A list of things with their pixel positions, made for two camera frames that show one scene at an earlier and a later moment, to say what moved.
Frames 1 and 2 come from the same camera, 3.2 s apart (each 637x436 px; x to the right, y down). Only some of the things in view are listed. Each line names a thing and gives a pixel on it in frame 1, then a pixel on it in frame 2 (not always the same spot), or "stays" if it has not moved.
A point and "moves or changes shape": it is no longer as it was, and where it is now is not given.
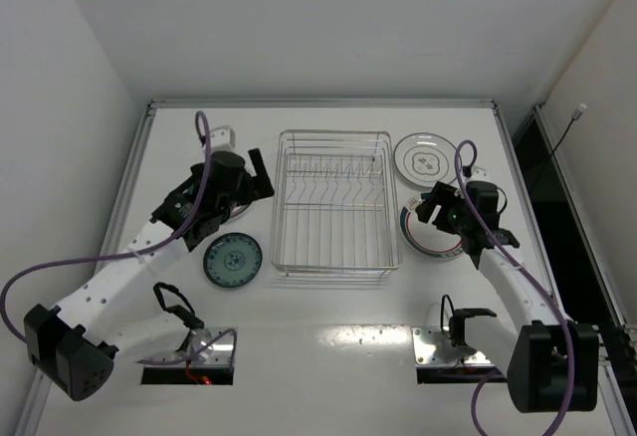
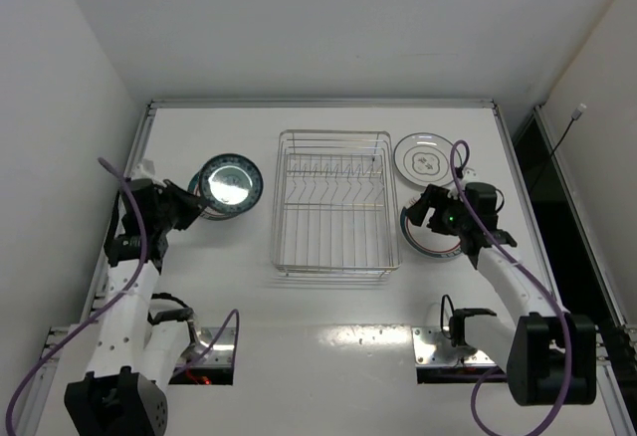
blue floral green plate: x=232 y=260 moves or changes shape
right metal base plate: x=433 y=347 stays
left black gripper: x=254 y=183 -> x=175 y=204
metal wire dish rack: x=335 y=205 stays
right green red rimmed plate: x=426 y=238 stays
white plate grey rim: x=423 y=159 stays
